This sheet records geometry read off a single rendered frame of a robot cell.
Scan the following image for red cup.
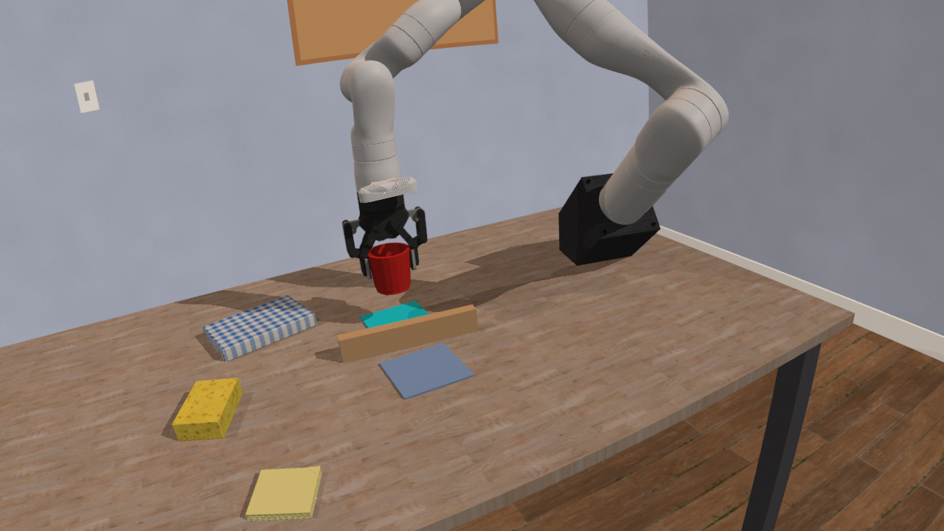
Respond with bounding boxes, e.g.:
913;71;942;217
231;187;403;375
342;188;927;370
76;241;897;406
368;243;411;296

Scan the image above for yellow sponge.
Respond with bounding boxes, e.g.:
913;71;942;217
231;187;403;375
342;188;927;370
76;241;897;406
172;378;243;441

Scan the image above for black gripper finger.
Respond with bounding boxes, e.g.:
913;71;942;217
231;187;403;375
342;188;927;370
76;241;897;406
390;206;428;270
342;219;382;280

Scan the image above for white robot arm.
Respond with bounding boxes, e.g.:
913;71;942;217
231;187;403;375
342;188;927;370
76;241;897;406
340;0;729;225

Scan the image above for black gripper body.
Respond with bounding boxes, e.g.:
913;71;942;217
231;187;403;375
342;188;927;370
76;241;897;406
358;195;409;241

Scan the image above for yellow sticky-note pad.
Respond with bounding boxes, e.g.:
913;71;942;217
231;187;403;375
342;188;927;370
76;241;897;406
246;466;322;521

